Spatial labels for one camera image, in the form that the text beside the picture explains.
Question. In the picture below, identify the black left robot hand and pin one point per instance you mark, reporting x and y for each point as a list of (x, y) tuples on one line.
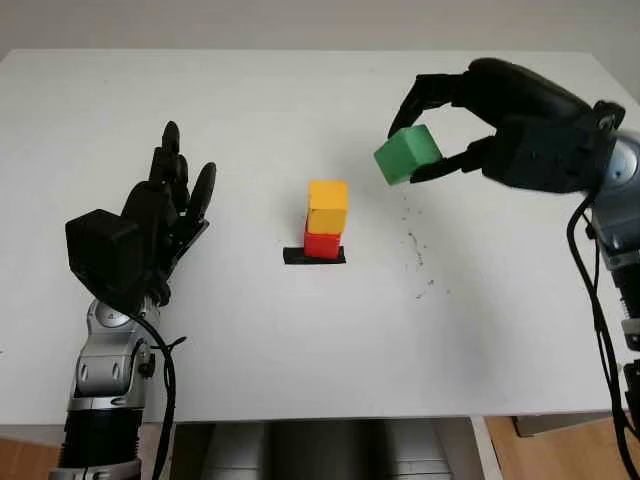
[(155, 220)]

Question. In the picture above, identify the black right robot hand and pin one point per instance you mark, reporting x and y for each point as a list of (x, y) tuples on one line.
[(525, 95)]

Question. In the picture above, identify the green cube block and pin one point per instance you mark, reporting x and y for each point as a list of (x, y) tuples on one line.
[(405, 155)]

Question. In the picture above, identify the red cube block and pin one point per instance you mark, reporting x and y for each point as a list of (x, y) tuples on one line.
[(322, 245)]

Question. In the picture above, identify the yellow cube block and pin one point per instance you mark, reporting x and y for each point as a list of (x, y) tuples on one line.
[(327, 205)]

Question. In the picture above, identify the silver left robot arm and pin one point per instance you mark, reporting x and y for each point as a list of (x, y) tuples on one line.
[(105, 370)]

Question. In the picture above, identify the black tape strip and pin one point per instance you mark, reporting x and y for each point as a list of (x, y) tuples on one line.
[(295, 257)]

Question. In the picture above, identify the grey robot torso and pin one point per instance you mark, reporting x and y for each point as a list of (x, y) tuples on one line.
[(320, 450)]

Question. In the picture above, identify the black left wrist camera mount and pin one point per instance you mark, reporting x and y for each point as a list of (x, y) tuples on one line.
[(105, 250)]

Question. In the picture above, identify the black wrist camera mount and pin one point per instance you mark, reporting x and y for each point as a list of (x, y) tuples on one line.
[(105, 250), (545, 155)]

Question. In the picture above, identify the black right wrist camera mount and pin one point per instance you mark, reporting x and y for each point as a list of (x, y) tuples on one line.
[(545, 155)]

